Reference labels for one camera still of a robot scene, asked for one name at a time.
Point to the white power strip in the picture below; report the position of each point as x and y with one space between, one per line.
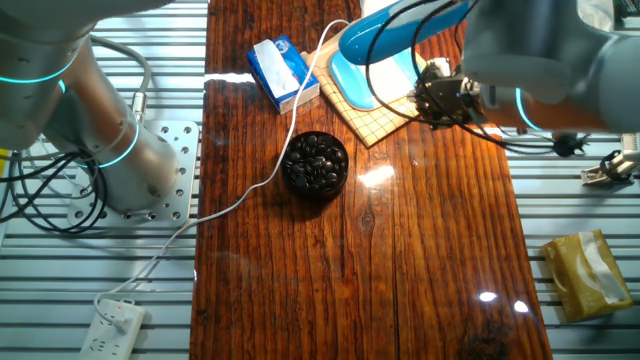
112 332

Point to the black bowl of go stones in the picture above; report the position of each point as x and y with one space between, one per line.
315 165

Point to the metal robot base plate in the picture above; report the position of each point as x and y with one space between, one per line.
185 165

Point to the yellow tissue pack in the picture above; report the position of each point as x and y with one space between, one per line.
585 277

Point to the blue tissue pack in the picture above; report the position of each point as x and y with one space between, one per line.
282 72

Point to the beige grid go board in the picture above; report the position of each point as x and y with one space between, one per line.
370 125

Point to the clear plastic bag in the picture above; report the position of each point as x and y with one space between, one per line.
595 12

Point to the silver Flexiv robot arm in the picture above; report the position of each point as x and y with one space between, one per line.
540 50

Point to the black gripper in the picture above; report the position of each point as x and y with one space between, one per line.
450 100

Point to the metal camera clamp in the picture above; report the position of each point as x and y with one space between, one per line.
602 172

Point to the blue and white desk lamp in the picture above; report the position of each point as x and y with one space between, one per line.
365 50

